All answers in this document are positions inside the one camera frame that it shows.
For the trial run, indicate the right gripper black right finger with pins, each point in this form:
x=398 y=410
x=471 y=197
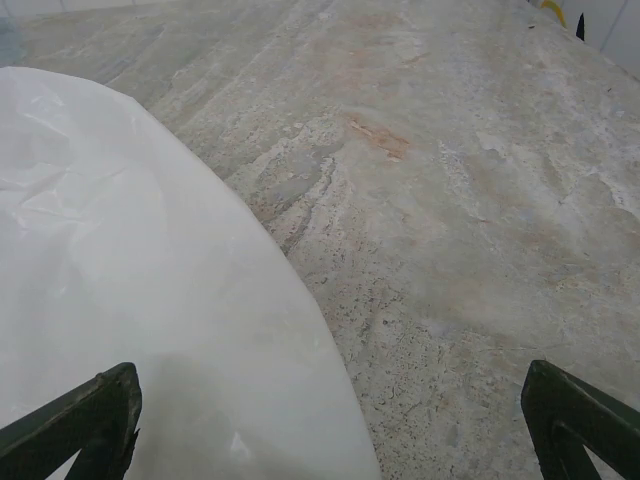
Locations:
x=545 y=400

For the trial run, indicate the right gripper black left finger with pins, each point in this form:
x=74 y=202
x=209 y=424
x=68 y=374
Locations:
x=100 y=405

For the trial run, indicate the white translucent plastic bag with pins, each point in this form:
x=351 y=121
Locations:
x=125 y=250

